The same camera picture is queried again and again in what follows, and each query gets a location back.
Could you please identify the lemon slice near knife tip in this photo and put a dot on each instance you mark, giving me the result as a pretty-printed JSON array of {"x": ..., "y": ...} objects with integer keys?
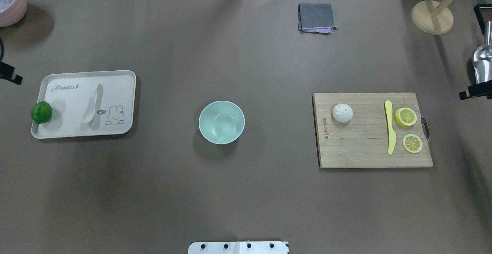
[{"x": 412, "y": 143}]

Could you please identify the white ceramic spoon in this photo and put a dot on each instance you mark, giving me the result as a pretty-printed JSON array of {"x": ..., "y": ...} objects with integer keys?
[{"x": 91, "y": 107}]

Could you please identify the green lime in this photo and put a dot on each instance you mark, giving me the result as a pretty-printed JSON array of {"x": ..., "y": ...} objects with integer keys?
[{"x": 41, "y": 112}]

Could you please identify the pink bowl with ice cubes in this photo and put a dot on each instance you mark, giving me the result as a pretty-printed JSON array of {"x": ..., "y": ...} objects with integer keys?
[{"x": 13, "y": 13}]

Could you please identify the mint green bowl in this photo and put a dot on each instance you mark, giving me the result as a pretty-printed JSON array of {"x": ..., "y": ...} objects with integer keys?
[{"x": 221, "y": 122}]

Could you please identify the cream rabbit tray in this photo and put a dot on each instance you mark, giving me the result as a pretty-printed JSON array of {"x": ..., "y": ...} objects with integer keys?
[{"x": 67, "y": 93}]

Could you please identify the grey folded cloth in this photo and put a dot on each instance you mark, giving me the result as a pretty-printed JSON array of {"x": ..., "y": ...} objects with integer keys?
[{"x": 316, "y": 18}]

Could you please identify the white steamed bun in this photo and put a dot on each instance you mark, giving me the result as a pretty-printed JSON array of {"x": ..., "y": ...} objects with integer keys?
[{"x": 342, "y": 113}]

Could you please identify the lemon half near handle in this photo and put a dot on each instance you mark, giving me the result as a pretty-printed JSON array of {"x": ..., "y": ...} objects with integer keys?
[{"x": 405, "y": 117}]

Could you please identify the wooden mug tree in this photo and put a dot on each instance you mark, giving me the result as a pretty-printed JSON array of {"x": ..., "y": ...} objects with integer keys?
[{"x": 433, "y": 17}]

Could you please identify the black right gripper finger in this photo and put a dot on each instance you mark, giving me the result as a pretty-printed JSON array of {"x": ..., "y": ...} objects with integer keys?
[{"x": 477, "y": 90}]

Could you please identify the bamboo cutting board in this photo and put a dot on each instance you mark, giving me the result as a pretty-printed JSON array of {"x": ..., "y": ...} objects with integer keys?
[{"x": 363, "y": 141}]

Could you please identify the yellow plastic knife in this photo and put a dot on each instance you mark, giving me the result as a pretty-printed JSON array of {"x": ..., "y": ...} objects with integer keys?
[{"x": 391, "y": 132}]

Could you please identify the metal scoop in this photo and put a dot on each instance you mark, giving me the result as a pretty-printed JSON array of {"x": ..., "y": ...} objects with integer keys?
[{"x": 482, "y": 57}]

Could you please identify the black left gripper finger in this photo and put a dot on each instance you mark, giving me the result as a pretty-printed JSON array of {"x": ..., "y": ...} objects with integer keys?
[{"x": 7, "y": 72}]

